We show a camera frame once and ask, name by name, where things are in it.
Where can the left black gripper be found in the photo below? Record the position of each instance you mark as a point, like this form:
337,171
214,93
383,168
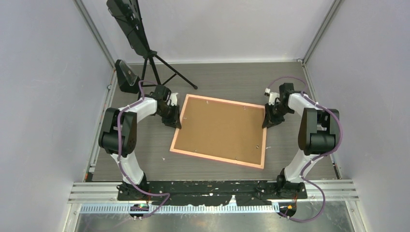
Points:
174,122

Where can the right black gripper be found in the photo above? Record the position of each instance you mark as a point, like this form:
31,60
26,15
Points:
270,120

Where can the brown cardboard backing board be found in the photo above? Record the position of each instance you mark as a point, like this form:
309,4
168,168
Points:
221,131

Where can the pink wooden picture frame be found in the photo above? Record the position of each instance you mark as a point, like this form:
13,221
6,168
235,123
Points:
217,159

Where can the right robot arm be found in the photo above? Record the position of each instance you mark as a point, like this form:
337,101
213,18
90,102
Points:
319,134

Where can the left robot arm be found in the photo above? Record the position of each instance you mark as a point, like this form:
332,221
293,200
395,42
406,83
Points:
118,135

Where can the black wedge stand base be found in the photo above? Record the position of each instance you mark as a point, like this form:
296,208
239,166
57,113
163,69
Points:
127,80

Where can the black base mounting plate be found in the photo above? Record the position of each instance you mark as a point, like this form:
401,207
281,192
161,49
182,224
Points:
211,193

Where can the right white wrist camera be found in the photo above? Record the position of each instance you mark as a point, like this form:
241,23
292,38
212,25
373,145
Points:
272,96

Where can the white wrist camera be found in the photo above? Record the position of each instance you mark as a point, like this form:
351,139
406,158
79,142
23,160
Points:
173,99
272,96

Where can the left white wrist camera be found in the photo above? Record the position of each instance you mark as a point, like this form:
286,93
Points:
173,99

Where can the black camera tripod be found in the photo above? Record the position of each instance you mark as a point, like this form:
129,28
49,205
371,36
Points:
162,71

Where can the aluminium rail front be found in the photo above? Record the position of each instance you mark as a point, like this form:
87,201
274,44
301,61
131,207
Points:
101,197

